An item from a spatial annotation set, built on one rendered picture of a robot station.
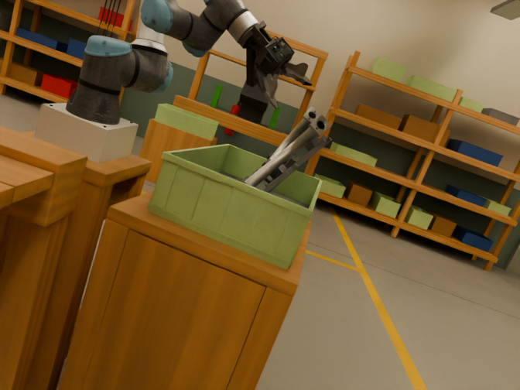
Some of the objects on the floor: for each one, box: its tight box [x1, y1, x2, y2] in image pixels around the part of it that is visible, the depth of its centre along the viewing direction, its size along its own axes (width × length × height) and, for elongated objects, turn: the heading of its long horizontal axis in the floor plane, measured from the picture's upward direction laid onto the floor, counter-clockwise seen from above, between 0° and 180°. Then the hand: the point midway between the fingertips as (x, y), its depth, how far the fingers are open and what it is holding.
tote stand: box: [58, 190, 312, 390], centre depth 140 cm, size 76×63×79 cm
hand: (294, 98), depth 106 cm, fingers open, 14 cm apart
